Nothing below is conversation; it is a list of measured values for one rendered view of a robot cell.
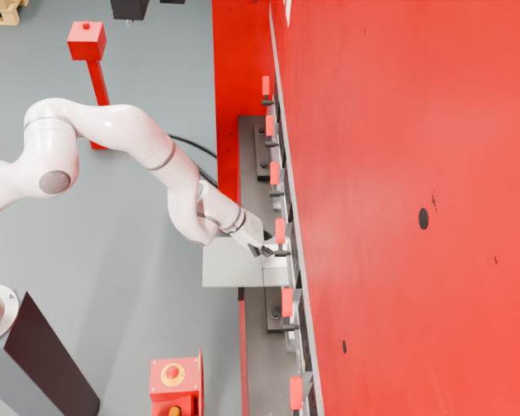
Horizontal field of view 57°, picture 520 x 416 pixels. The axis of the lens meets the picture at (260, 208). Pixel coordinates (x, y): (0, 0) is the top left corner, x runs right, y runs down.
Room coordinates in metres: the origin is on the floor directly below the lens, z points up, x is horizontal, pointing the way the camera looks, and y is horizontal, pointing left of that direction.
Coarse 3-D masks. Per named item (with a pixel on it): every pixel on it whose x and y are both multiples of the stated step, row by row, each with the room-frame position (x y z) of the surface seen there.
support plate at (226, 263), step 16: (224, 240) 0.88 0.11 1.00; (272, 240) 0.90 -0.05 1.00; (208, 256) 0.82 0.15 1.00; (224, 256) 0.82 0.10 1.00; (240, 256) 0.83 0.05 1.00; (208, 272) 0.76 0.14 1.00; (224, 272) 0.76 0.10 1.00; (240, 272) 0.77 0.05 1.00; (256, 272) 0.77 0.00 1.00; (272, 272) 0.78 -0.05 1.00
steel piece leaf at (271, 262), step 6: (270, 246) 0.87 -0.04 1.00; (276, 246) 0.87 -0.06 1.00; (264, 258) 0.82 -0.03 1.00; (270, 258) 0.83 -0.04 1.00; (276, 258) 0.83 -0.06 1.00; (282, 258) 0.83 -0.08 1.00; (264, 264) 0.80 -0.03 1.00; (270, 264) 0.80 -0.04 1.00; (276, 264) 0.81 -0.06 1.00; (282, 264) 0.81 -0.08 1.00
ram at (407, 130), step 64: (320, 0) 0.79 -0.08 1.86; (384, 0) 0.48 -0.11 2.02; (448, 0) 0.34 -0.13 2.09; (512, 0) 0.27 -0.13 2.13; (320, 64) 0.71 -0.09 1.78; (384, 64) 0.43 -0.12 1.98; (448, 64) 0.31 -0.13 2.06; (512, 64) 0.24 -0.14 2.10; (320, 128) 0.63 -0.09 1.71; (384, 128) 0.38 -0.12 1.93; (448, 128) 0.27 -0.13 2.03; (512, 128) 0.21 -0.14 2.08; (320, 192) 0.55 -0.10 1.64; (384, 192) 0.33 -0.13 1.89; (448, 192) 0.24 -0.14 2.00; (512, 192) 0.19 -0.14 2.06; (320, 256) 0.47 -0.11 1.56; (384, 256) 0.28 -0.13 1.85; (448, 256) 0.20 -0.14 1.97; (512, 256) 0.16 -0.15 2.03; (320, 320) 0.39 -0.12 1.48; (384, 320) 0.23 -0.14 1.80; (448, 320) 0.17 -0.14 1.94; (512, 320) 0.13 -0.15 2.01; (320, 384) 0.30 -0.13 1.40; (384, 384) 0.18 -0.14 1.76; (448, 384) 0.13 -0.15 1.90; (512, 384) 0.10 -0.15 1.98
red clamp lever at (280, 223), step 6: (276, 222) 0.73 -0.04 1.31; (282, 222) 0.73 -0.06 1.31; (276, 228) 0.72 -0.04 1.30; (282, 228) 0.72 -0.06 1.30; (276, 234) 0.71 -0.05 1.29; (282, 234) 0.71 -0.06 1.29; (276, 240) 0.70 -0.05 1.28; (282, 240) 0.70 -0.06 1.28; (282, 246) 0.69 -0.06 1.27; (276, 252) 0.67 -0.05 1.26; (282, 252) 0.67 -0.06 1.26; (288, 252) 0.68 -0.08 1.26
